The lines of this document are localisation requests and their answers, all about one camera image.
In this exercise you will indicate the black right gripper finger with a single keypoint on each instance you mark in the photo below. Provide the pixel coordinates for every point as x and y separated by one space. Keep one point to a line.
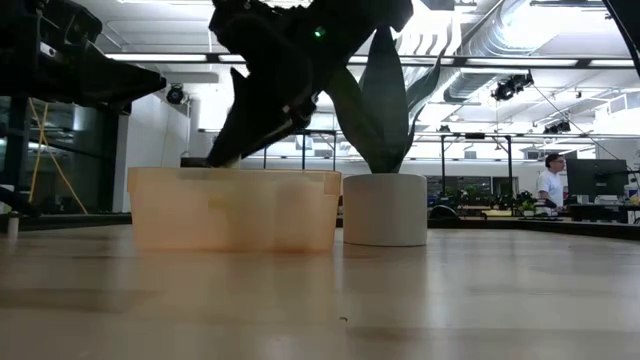
255 125
295 122

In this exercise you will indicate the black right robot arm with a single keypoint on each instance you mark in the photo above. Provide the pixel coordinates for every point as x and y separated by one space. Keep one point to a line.
631 30

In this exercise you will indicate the orange translucent plastic basket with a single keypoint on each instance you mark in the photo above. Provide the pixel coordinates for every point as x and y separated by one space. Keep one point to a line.
230 215

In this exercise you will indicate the black upright pole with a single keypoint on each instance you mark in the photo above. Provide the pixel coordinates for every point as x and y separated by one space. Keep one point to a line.
303 150

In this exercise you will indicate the black ceiling spotlight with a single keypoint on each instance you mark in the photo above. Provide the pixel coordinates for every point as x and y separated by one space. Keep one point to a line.
524 80
175 94
562 126
502 91

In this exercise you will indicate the black flat box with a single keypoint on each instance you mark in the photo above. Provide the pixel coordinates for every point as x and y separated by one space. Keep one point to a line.
192 162

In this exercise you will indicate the green snake plant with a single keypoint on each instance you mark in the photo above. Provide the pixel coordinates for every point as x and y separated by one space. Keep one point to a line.
385 100

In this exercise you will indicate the white round plant pot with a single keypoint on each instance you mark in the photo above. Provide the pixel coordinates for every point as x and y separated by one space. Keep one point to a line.
385 210

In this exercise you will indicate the black office chair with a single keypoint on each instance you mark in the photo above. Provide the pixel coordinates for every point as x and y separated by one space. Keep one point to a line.
442 212

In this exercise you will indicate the small green potted plant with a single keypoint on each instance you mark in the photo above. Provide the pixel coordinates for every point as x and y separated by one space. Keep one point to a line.
526 205

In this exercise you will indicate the person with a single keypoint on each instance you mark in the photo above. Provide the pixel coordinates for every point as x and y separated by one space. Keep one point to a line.
550 185

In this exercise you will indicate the black office desk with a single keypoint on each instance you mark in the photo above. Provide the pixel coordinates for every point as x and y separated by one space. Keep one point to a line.
600 212

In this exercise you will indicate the black table frame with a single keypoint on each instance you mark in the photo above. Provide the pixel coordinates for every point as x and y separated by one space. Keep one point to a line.
325 132

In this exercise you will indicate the long ceiling light rail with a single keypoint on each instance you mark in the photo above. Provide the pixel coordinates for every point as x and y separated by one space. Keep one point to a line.
165 57

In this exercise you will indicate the small white post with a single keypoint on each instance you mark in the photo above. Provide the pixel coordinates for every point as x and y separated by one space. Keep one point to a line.
12 227

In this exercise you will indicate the silver spiral ventilation duct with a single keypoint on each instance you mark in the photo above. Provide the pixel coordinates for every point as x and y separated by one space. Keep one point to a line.
480 45

